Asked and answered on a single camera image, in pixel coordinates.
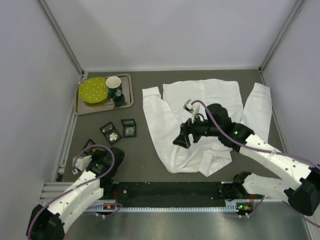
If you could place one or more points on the round clear blue brooch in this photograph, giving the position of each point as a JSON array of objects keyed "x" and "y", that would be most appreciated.
[{"x": 130, "y": 131}]

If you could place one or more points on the black square frame left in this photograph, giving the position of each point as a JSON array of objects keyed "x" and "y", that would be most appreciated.
[{"x": 107, "y": 129}]

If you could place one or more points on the white cup dark base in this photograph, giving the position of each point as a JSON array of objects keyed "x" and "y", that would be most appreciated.
[{"x": 114, "y": 85}]

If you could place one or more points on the black square frame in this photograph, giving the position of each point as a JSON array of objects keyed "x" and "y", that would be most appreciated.
[
  {"x": 128, "y": 123},
  {"x": 107, "y": 129},
  {"x": 88, "y": 143}
]

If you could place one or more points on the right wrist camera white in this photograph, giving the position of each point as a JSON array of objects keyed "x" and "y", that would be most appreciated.
[{"x": 192, "y": 108}]

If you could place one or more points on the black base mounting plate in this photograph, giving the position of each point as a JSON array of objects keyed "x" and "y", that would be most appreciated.
[{"x": 173, "y": 194}]

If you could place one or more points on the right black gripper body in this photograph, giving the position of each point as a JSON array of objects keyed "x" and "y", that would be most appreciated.
[{"x": 188, "y": 133}]

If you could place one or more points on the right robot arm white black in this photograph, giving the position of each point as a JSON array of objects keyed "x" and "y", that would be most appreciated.
[{"x": 298, "y": 182}]

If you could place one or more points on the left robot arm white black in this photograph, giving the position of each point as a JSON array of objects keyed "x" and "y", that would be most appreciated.
[{"x": 53, "y": 220}]

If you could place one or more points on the silver metal tray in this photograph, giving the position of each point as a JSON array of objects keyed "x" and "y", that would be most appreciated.
[{"x": 126, "y": 100}]

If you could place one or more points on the black square frame right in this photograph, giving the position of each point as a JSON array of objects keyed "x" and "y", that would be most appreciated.
[{"x": 128, "y": 123}]

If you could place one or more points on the sparkly snowflake brooch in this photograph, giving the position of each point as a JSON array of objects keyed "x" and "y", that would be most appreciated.
[{"x": 113, "y": 137}]

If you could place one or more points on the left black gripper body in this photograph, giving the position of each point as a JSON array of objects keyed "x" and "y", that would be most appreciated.
[{"x": 92, "y": 149}]

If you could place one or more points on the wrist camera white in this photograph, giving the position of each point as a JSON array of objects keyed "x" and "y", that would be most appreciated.
[
  {"x": 80, "y": 164},
  {"x": 192, "y": 108}
]

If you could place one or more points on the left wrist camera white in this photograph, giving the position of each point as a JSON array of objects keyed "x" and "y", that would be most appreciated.
[{"x": 80, "y": 164}]

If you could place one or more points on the white shirt garment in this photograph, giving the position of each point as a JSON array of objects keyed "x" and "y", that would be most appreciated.
[{"x": 164, "y": 113}]

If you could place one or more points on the green polka dot plate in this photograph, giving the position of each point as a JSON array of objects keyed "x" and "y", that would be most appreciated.
[{"x": 93, "y": 90}]

